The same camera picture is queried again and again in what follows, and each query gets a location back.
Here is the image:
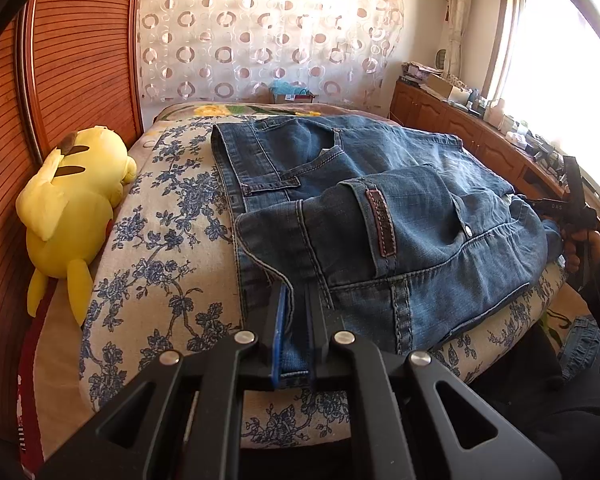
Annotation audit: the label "blue floral bed quilt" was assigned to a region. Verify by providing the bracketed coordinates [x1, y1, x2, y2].
[77, 115, 571, 453]

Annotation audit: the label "blue denim pants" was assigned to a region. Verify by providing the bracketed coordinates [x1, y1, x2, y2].
[210, 114, 566, 377]

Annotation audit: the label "person's dark clothing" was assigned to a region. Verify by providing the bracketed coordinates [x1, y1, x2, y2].
[472, 310, 600, 480]

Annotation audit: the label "colourful flower pillow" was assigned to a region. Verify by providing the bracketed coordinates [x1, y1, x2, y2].
[152, 101, 396, 123]

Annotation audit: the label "yellow plush toy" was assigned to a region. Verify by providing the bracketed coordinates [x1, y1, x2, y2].
[16, 125, 138, 328]

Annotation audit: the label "stack of papers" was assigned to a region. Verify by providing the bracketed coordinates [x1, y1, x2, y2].
[399, 61, 443, 86]

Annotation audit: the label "wooden sideboard cabinet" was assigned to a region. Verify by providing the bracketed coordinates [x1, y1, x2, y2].
[390, 80, 600, 228]

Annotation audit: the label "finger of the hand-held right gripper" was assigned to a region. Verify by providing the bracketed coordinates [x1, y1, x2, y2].
[516, 196, 545, 218]

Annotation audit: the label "circle-print sheer curtain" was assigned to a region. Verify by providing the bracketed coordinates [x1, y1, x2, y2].
[137, 0, 406, 116]

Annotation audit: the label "windowsill clutter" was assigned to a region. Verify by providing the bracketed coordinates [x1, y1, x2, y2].
[472, 87, 571, 181]

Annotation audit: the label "person's right hand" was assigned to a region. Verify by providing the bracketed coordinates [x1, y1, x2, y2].
[560, 229, 600, 283]

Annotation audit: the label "crumpled denim cloth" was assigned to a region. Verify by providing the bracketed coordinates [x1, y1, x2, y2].
[560, 315, 600, 381]

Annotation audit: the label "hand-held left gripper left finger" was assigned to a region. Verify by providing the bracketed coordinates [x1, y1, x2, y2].
[37, 285, 293, 480]

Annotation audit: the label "bright window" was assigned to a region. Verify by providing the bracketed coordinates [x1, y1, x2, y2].
[485, 0, 600, 211]

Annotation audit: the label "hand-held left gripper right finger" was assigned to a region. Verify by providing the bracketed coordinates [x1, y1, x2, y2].
[305, 284, 553, 480]

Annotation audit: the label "blue gift bag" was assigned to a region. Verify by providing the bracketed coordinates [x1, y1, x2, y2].
[269, 80, 318, 106]

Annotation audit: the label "beige window curtain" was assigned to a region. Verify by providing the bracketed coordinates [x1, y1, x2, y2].
[440, 0, 481, 91]

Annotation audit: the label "cardboard box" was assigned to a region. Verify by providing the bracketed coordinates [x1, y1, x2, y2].
[425, 74, 473, 106]

